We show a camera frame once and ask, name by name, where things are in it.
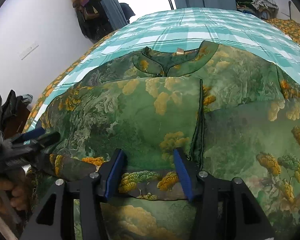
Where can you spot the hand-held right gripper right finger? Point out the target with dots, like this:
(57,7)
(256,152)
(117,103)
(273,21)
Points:
(183,175)

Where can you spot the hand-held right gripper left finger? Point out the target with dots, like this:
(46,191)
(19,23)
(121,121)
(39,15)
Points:
(113,172)

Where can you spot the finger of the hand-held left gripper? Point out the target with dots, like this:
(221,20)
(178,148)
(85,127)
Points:
(32,133)
(47,140)

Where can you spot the green landscape print jacket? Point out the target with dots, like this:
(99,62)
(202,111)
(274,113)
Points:
(140,115)

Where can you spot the pile of dark clothes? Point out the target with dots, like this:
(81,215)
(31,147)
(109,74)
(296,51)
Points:
(242,3)

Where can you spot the person's left hand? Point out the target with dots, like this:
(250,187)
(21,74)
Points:
(15,192)

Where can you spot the black cloth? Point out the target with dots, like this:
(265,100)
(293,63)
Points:
(7,105)

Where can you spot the orange floral bed sheet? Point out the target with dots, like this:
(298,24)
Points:
(50,90)

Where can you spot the dark hanging coats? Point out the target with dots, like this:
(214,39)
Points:
(88,20)

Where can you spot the green checked blanket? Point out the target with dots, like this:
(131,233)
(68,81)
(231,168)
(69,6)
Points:
(190,25)

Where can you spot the dark blue hanging garment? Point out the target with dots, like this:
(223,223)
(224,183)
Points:
(126,11)

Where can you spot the orange floral quilt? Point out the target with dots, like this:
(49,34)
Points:
(292,30)

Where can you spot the grey checked cloth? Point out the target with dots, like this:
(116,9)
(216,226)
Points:
(260,0)

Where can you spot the white wall plate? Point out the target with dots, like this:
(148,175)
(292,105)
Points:
(28,51)

